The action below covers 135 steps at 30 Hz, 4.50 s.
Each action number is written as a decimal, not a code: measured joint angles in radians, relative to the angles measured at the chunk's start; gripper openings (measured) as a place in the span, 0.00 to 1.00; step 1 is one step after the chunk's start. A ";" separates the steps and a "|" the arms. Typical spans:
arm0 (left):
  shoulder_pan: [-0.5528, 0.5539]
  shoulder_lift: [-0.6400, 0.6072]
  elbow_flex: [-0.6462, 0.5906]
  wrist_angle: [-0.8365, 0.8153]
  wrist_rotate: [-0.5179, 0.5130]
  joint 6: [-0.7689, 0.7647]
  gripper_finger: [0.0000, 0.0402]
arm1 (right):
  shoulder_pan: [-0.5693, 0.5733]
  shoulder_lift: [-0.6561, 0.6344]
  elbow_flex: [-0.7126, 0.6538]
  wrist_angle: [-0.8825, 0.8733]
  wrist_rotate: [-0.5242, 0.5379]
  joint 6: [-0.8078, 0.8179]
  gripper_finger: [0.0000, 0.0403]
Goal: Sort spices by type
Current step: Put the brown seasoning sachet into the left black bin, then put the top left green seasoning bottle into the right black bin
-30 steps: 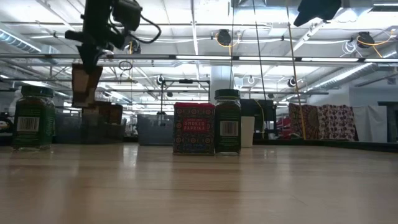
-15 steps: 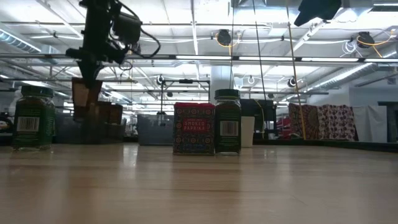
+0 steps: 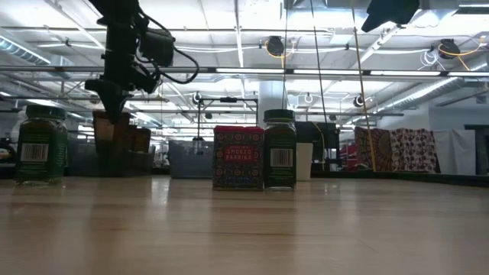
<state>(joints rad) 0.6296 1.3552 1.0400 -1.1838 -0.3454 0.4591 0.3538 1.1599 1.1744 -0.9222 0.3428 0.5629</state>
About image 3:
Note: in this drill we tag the plain white sheet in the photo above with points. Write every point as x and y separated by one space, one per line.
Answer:
454 153

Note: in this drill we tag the green-lidded glass spice jar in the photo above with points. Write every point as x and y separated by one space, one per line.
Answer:
280 168
42 153

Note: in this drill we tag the black computer monitor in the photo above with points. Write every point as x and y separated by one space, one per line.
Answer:
324 137

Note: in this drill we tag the long ceiling light strip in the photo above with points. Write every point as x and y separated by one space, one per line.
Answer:
324 72

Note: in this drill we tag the white red floral cloth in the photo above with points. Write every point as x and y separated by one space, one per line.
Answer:
416 151

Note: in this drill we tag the black metal gantry frame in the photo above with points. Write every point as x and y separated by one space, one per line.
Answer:
228 99

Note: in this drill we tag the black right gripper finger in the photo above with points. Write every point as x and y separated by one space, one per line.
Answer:
389 13

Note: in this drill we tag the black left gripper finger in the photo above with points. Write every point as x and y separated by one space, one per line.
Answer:
112 99

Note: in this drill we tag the dark red mandala tapestry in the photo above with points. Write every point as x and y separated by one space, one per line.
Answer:
376 149

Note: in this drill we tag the red smoked paprika tin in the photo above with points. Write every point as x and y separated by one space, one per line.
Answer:
237 172

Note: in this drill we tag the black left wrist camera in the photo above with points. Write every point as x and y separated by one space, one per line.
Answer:
156 47

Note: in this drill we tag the white round pillar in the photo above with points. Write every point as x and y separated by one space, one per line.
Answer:
272 99

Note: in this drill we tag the white plastic storage bin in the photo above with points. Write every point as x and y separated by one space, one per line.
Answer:
304 164

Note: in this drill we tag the grey plastic storage bin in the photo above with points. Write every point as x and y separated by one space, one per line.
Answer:
82 160
191 164

